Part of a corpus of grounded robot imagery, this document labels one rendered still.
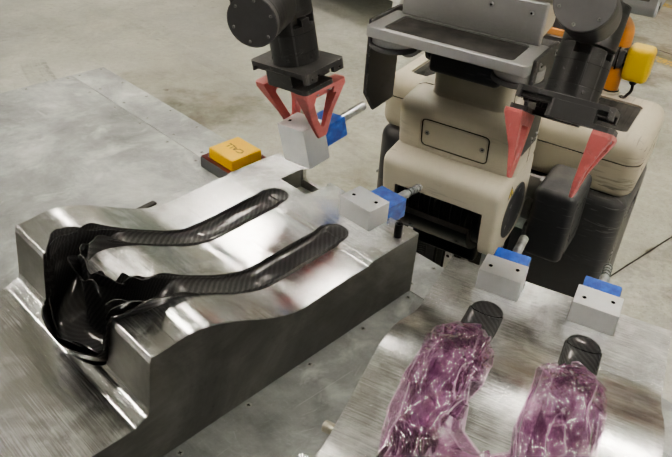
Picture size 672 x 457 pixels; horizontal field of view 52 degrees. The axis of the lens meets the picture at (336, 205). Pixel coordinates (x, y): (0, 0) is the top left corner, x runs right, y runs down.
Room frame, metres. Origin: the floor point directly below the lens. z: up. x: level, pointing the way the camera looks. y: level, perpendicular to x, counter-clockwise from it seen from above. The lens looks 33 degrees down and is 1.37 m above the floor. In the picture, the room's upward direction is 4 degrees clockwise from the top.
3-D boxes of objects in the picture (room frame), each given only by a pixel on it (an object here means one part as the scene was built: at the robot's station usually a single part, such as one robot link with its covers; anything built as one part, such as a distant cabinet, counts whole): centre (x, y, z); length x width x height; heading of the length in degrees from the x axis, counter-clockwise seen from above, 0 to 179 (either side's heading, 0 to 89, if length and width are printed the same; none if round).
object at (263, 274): (0.60, 0.14, 0.92); 0.35 x 0.16 x 0.09; 137
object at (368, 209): (0.75, -0.07, 0.89); 0.13 x 0.05 x 0.05; 137
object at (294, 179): (0.79, 0.04, 0.87); 0.05 x 0.05 x 0.04; 47
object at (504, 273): (0.69, -0.22, 0.86); 0.13 x 0.05 x 0.05; 155
